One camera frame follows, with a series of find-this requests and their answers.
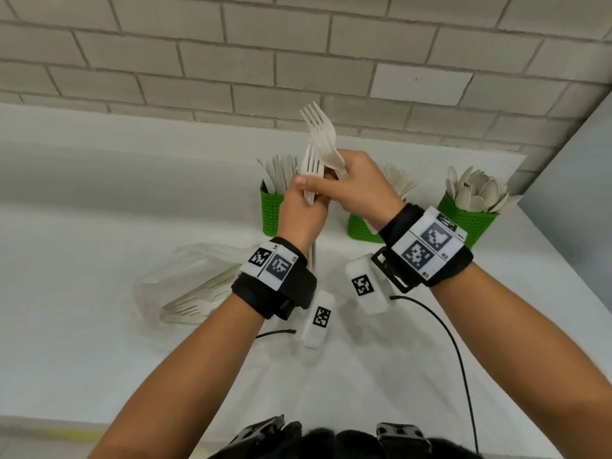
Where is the person's left hand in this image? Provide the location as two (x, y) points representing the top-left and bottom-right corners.
(276, 185), (332, 256)

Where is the person's right hand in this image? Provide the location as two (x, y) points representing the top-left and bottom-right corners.
(292, 150), (406, 233)

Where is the bunch of white plastic forks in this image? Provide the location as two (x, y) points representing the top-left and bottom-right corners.
(380, 162), (418, 199)

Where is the bunch of white plastic knives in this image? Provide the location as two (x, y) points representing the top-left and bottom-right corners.
(256, 155), (300, 194)

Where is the handful of white plastic cutlery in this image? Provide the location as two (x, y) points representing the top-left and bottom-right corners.
(300, 143), (327, 273)

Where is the handful of white plastic forks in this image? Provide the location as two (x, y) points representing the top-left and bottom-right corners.
(300, 101), (379, 235)

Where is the clear plastic bag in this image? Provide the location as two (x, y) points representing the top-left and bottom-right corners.
(133, 243), (268, 330)

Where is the person's right forearm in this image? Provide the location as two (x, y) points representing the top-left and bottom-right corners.
(430, 262), (612, 459)

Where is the person's left forearm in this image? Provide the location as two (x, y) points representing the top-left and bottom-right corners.
(88, 293), (266, 459)

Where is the person's black clothing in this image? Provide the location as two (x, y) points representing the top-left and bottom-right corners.
(208, 415), (484, 459)

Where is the black left wrist band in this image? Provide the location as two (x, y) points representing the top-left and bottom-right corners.
(231, 237), (318, 321)

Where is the black wrist band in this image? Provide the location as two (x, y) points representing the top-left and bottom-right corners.
(370, 203), (474, 294)
(231, 237), (318, 321)

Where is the black right wrist band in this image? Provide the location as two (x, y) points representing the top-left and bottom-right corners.
(370, 203), (474, 294)

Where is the black harness buckle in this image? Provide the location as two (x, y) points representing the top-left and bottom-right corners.
(229, 414), (286, 445)
(376, 423), (431, 459)

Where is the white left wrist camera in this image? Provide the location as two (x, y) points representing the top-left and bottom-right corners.
(300, 291), (335, 351)

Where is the black right camera cable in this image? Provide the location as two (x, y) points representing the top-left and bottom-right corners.
(390, 295), (481, 455)

